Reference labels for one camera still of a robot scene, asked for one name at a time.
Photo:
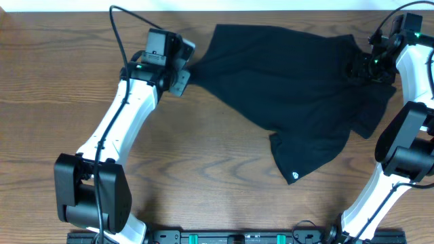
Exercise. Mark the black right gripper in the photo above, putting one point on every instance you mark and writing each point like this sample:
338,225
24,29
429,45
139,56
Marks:
359,68

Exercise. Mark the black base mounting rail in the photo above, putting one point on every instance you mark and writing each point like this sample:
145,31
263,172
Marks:
301,236

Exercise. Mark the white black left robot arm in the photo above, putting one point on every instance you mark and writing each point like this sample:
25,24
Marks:
91,187

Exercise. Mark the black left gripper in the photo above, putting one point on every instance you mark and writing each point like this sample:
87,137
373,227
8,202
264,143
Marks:
183,76

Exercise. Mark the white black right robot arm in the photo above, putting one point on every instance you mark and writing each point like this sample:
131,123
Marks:
402,158

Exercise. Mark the black shorts garment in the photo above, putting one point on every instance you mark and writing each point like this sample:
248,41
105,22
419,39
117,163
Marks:
298,86

